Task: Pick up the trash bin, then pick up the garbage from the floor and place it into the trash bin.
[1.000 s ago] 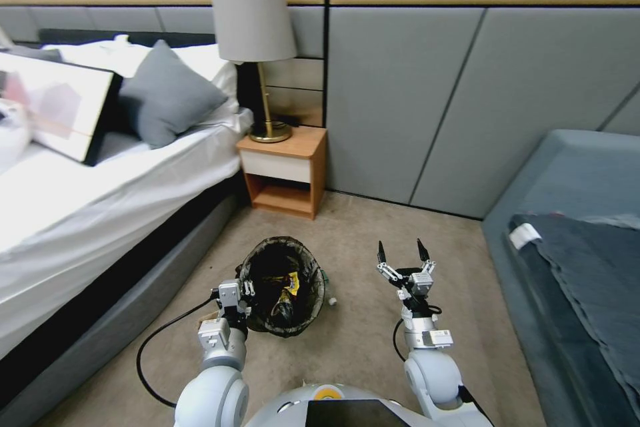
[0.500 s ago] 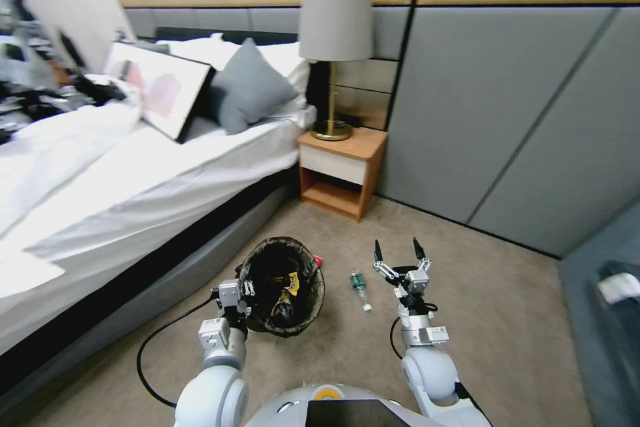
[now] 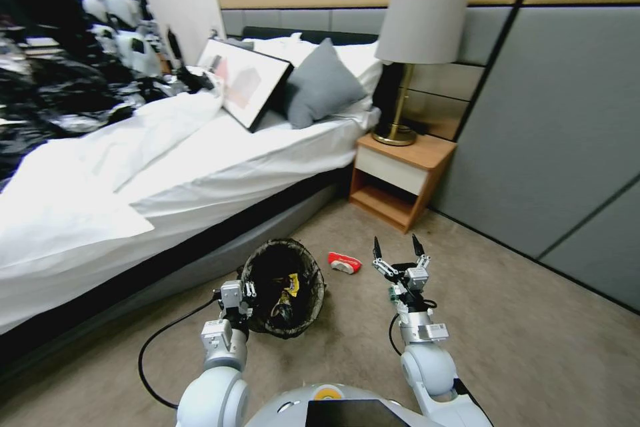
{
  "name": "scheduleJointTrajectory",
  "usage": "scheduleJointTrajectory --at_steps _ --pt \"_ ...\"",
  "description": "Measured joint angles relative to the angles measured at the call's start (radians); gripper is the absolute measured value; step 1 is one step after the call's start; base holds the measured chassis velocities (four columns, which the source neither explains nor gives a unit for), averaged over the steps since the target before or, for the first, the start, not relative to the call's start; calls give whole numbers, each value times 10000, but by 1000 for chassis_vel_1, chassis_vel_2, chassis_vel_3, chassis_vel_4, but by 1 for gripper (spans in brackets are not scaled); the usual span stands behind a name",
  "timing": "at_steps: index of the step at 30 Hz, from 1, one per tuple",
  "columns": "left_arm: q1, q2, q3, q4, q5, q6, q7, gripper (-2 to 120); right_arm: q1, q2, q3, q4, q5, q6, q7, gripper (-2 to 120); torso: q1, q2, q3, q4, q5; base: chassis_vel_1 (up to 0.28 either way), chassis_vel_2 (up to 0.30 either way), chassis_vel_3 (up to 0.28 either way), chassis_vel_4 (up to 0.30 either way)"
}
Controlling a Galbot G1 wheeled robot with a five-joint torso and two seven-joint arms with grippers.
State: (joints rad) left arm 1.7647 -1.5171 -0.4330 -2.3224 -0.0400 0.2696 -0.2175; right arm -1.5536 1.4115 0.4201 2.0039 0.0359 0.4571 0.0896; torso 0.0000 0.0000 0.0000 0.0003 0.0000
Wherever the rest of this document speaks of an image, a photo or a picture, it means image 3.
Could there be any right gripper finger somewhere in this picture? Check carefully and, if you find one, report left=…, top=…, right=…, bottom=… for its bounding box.
left=371, top=235, right=403, bottom=280
left=411, top=233, right=433, bottom=271

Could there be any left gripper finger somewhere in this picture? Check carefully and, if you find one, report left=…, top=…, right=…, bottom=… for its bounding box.
left=241, top=268, right=259, bottom=300

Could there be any black bag-lined trash bin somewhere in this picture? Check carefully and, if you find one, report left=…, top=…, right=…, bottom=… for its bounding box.
left=235, top=238, right=330, bottom=339

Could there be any yellow and black wrapper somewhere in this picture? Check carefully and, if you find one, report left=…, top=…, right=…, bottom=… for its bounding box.
left=269, top=272, right=301, bottom=323

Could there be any white robot front shell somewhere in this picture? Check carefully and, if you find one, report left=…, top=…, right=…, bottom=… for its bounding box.
left=245, top=382, right=441, bottom=427

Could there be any wooden nightstand with white drawer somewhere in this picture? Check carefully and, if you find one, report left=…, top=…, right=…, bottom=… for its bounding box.
left=349, top=132, right=459, bottom=234

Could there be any white sheeted mattress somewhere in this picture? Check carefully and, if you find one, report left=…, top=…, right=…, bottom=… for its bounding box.
left=0, top=106, right=382, bottom=336

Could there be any white duvet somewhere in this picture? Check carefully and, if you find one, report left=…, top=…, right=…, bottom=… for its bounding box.
left=19, top=89, right=225, bottom=197

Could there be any grey square pillow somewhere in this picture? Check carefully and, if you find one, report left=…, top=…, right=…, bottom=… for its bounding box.
left=283, top=38, right=370, bottom=130

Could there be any white pillow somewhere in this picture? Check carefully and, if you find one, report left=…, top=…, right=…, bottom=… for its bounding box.
left=249, top=32, right=386, bottom=115

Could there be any black framed picture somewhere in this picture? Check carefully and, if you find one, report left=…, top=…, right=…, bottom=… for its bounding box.
left=195, top=37, right=295, bottom=134

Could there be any black crumpled item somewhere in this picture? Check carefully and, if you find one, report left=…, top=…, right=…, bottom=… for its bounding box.
left=176, top=65, right=217, bottom=95

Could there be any black bed headboard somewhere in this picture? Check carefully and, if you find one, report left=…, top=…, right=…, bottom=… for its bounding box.
left=241, top=25, right=381, bottom=46

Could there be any grey shade brass lamp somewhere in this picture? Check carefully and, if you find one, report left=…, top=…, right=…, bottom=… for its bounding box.
left=371, top=0, right=474, bottom=147

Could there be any dark bottle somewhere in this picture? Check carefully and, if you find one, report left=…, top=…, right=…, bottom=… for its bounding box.
left=166, top=24, right=182, bottom=71

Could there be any black plastic bag pile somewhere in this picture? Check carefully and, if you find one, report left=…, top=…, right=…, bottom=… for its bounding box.
left=0, top=39, right=169, bottom=183

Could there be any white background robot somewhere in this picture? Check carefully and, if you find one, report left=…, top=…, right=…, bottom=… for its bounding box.
left=82, top=0, right=156, bottom=73

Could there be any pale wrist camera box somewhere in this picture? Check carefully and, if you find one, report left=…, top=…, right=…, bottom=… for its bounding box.
left=405, top=268, right=431, bottom=294
left=221, top=280, right=245, bottom=309

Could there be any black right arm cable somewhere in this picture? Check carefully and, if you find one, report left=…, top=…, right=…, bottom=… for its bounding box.
left=389, top=296, right=439, bottom=356

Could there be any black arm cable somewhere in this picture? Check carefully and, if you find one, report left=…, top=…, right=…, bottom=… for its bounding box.
left=137, top=296, right=226, bottom=410
left=389, top=296, right=439, bottom=356

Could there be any grey bed frame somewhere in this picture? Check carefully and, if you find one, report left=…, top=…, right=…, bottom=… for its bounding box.
left=0, top=180, right=352, bottom=384

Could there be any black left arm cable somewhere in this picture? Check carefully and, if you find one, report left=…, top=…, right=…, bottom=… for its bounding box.
left=137, top=296, right=226, bottom=410

